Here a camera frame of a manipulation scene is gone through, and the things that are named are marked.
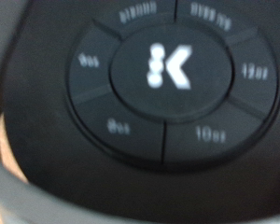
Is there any black Keurig coffee machine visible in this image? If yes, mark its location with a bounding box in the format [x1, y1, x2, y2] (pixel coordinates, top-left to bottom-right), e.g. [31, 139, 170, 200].
[0, 0, 280, 224]

